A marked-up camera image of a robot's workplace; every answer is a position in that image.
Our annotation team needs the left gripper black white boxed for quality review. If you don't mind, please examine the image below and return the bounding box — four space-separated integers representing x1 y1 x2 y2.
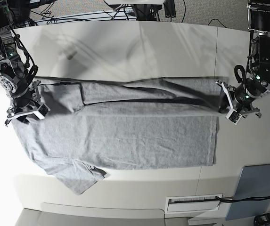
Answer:
216 80 261 118

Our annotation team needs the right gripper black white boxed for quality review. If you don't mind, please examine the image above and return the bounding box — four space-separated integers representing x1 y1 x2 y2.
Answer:
4 80 45 125

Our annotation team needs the grey T-shirt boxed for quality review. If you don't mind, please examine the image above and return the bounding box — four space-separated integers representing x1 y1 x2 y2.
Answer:
12 78 221 195

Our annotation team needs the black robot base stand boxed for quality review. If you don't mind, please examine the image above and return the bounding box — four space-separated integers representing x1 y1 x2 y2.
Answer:
130 4 164 22

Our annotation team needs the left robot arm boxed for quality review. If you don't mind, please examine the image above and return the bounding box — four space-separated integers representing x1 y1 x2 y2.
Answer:
216 0 270 124

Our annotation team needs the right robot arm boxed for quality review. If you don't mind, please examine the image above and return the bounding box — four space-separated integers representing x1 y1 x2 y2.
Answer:
0 0 50 125

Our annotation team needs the blue-grey tablet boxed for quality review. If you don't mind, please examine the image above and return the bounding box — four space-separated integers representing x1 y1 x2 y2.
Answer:
225 164 270 221

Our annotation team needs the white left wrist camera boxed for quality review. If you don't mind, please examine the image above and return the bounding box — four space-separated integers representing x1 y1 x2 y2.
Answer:
225 109 242 125

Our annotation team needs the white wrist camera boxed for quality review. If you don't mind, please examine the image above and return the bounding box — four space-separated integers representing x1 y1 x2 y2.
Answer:
225 109 242 125
34 104 50 120

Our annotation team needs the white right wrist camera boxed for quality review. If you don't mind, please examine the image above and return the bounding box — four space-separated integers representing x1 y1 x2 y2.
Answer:
34 104 50 120

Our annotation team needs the black cable over tablet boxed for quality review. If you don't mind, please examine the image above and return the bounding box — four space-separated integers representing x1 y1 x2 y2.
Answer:
215 194 270 203

